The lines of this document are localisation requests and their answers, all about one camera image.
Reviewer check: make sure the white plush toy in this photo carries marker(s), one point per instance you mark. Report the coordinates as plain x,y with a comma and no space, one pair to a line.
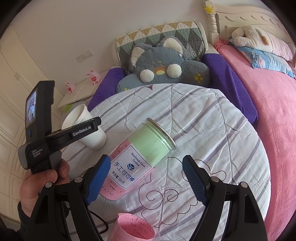
257,38

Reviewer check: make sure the striped round table cloth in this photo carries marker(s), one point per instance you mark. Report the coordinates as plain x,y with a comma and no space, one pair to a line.
205,125

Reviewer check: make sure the pink bunny figurine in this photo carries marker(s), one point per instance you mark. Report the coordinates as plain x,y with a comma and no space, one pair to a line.
94,76
70,87

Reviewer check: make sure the grey cat plush cushion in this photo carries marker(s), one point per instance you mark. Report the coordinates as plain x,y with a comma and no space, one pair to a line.
167,62

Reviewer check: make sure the cream wooden headboard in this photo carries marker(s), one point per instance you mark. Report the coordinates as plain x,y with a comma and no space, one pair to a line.
223,20

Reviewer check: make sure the person's left hand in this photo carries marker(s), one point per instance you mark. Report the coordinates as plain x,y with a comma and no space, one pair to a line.
33,184

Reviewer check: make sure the cream wardrobe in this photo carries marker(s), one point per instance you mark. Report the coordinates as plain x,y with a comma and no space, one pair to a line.
19,75

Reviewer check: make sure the white wall switch panel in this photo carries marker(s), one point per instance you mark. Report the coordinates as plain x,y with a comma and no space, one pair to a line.
84,56

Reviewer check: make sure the pink bunny figurine right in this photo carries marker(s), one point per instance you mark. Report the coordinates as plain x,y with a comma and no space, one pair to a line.
94,76

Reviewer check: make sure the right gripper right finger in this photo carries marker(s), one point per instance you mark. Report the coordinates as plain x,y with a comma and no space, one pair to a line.
244,221

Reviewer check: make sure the white bedside shelf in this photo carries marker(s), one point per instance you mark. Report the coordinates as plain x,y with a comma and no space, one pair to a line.
83,90

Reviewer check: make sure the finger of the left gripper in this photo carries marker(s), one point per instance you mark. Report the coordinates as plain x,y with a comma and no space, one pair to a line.
88,133

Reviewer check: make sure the white paper cup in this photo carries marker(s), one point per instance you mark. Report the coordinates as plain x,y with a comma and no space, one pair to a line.
78,115

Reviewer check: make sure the pink green cookie jar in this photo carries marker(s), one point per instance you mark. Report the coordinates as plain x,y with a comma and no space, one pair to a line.
135,158

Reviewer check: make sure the pink bunny figurine left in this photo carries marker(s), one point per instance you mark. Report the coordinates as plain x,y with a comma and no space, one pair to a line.
70,87

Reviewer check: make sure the purple blanket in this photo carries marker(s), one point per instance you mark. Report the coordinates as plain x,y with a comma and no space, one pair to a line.
223,78

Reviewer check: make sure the pink plastic cup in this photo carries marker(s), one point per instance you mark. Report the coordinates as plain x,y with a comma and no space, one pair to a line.
131,227

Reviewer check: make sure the blue floral pillow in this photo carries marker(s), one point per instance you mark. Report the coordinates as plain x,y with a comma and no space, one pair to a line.
265,60

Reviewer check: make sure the grey flower pillow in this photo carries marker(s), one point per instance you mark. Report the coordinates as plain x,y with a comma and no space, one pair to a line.
69,107

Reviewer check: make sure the quilted triangle pattern cushion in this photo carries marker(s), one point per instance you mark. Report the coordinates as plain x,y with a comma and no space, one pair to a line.
190,33

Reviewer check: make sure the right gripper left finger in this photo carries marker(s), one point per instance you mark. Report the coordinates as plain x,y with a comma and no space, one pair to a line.
48,219

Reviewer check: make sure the pink bed blanket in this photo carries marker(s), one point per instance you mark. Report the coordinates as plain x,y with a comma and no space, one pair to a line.
273,94

